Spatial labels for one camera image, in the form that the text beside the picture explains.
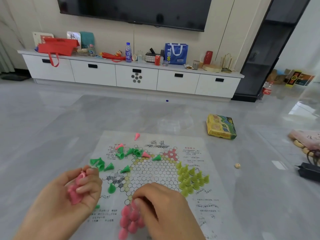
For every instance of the grey-green curtain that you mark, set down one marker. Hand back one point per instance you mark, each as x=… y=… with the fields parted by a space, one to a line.
x=6 y=57

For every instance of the black television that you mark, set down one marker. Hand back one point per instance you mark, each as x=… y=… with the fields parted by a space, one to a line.
x=135 y=9

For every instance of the round wooden box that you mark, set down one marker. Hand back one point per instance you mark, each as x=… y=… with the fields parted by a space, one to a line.
x=212 y=68

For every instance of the person's right hand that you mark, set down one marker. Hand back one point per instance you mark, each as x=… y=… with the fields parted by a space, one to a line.
x=170 y=217

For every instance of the yellow-green cone game pieces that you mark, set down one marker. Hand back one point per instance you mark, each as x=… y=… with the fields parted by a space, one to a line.
x=192 y=178

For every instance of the blue tote bag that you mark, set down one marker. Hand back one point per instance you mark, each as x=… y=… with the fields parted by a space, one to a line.
x=176 y=56

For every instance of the small pink-capped bottle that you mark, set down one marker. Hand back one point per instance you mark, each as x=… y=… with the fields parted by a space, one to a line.
x=91 y=51

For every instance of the black white checkered box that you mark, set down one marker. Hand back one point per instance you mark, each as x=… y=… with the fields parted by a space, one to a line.
x=150 y=58

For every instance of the teal cloth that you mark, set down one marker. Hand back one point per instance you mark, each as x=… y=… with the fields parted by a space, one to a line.
x=87 y=39

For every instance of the black power adapter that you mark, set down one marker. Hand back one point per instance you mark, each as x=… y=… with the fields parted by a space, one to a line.
x=310 y=172

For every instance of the open snack bag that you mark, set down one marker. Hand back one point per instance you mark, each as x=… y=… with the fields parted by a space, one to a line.
x=189 y=67

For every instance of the small beige bead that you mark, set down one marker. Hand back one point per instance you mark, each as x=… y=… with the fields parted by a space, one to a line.
x=237 y=166

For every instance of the black glass cabinet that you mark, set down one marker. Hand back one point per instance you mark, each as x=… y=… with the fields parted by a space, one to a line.
x=265 y=59

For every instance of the red-label cola bottle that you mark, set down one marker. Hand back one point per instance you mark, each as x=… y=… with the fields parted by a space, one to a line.
x=267 y=91

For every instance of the black floor mat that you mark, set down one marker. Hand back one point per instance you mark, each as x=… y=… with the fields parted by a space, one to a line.
x=15 y=77

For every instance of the yellow black carton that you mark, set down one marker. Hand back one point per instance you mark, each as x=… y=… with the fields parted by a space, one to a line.
x=291 y=78

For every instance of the yellow green cardboard box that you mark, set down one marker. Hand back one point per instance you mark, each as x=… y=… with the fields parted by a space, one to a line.
x=221 y=127

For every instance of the blue-label water bottle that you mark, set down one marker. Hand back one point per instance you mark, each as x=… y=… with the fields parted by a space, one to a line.
x=128 y=53

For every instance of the red fabric bag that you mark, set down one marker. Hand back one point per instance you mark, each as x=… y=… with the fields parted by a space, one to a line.
x=57 y=47

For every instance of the person's left hand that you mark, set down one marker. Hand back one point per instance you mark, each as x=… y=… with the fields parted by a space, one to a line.
x=57 y=197

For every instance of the checkers board sheet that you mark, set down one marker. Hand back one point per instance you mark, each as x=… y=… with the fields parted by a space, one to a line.
x=220 y=204

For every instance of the white printed card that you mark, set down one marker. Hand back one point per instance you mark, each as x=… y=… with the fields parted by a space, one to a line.
x=73 y=37

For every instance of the small cartoon doll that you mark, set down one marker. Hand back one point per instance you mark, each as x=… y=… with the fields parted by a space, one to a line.
x=119 y=53

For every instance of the glass cup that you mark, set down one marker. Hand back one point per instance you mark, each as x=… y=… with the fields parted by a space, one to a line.
x=196 y=65

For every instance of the red folded umbrella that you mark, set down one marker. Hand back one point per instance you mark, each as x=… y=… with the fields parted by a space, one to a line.
x=112 y=57

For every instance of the group of pink game pieces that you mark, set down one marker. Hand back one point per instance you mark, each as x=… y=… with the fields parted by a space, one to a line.
x=127 y=222

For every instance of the red vase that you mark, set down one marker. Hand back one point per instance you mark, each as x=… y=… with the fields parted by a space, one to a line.
x=208 y=57

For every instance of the white TV cabinet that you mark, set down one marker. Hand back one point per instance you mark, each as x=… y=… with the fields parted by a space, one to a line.
x=95 y=72

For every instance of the beige picture frame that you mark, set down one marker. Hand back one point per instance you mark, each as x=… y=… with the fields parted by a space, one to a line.
x=37 y=38

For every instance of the small glass jar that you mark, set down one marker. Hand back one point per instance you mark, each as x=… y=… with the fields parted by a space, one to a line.
x=165 y=63

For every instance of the red soda can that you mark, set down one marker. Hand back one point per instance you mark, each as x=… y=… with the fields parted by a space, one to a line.
x=157 y=60

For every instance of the pink book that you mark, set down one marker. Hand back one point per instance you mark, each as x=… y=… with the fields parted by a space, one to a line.
x=306 y=138

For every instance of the pile of mixed cone pieces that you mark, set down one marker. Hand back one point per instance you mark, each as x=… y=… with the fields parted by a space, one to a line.
x=100 y=163

